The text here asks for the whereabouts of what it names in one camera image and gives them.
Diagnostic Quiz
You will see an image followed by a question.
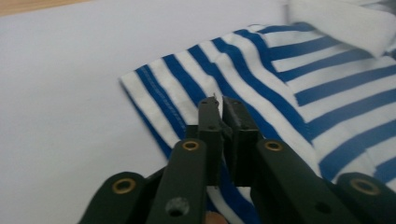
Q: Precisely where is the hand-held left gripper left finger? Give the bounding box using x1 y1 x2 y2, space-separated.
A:
186 96 225 189

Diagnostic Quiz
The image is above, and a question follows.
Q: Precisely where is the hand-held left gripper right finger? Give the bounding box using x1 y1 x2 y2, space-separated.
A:
221 96 263 188

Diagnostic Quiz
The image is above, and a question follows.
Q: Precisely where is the blue white striped shirt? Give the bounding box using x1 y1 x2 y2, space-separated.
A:
120 0 396 224

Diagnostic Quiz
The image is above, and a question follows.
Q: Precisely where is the white foam board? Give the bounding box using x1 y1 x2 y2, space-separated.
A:
0 0 290 224

